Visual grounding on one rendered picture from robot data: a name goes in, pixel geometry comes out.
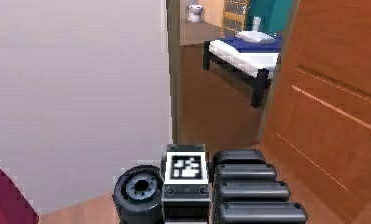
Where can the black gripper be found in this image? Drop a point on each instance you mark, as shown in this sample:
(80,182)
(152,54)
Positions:
(139,193)

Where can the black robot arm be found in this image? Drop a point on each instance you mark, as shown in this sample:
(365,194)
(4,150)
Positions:
(249,191)

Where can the dark red rounded object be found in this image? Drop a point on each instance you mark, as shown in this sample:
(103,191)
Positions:
(9,200)

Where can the black bed with blue blanket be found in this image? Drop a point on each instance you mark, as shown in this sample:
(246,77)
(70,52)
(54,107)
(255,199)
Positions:
(249,55)

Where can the white toilet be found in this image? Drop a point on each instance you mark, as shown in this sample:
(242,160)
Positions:
(195,11)

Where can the white pillow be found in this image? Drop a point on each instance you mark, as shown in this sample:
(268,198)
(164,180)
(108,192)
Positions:
(256,36)

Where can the yellow wooden shelf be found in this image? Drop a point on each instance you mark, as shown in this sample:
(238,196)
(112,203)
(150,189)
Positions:
(234,15)

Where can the brown wooden room door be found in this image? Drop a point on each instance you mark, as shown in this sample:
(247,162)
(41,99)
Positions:
(329,110)

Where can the teal curtain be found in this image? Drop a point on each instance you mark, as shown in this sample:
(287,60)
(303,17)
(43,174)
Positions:
(271,15)

